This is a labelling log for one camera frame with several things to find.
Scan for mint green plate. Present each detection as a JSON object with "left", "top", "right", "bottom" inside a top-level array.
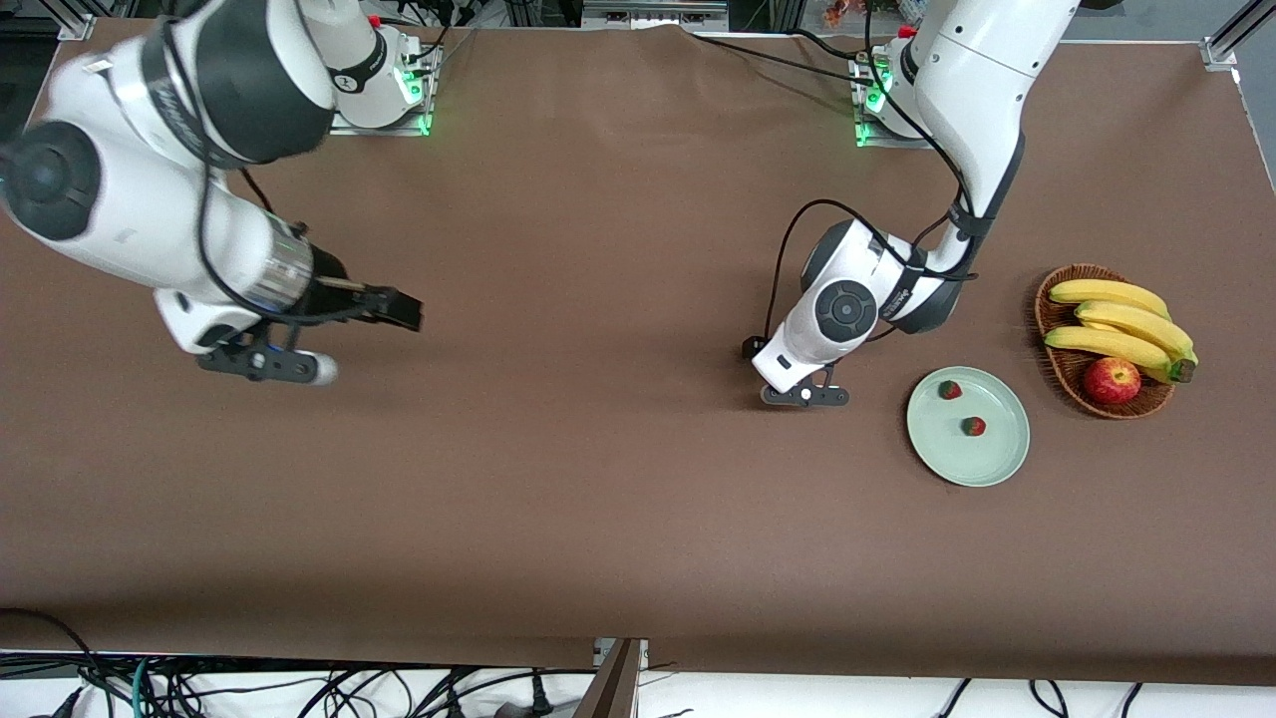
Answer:
[{"left": 906, "top": 366, "right": 1031, "bottom": 489}]

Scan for grey metal rail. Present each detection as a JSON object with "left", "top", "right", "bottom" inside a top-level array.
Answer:
[{"left": 583, "top": 0, "right": 729, "bottom": 29}]

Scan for aluminium frame corner profile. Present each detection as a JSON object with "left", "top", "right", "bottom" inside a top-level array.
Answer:
[
  {"left": 55, "top": 0, "right": 101, "bottom": 41},
  {"left": 1201, "top": 0, "right": 1276, "bottom": 71}
]

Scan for red yellow apple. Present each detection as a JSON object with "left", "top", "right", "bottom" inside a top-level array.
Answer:
[{"left": 1084, "top": 357, "right": 1143, "bottom": 406}]

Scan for brown wicker basket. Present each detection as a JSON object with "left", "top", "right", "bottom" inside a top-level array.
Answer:
[{"left": 1034, "top": 263, "right": 1177, "bottom": 421}]

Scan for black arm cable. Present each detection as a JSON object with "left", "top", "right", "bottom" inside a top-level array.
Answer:
[
  {"left": 194, "top": 60, "right": 400, "bottom": 325},
  {"left": 763, "top": 0, "right": 983, "bottom": 345}
]

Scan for colourful object pile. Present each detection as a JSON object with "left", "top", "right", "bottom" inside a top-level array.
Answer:
[{"left": 822, "top": 0, "right": 923, "bottom": 26}]

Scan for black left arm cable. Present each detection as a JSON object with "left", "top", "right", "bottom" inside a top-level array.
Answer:
[{"left": 763, "top": 0, "right": 983, "bottom": 345}]

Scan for brown table cover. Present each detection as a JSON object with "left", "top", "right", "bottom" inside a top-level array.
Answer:
[{"left": 0, "top": 18, "right": 1276, "bottom": 687}]

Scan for aluminium frame post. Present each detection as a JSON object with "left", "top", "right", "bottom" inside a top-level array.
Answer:
[{"left": 573, "top": 638, "right": 649, "bottom": 718}]

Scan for yellow banana bunch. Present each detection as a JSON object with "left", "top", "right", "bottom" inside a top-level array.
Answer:
[{"left": 1043, "top": 278, "right": 1199, "bottom": 386}]

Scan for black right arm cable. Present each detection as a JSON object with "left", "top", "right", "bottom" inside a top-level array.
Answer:
[{"left": 194, "top": 60, "right": 400, "bottom": 325}]

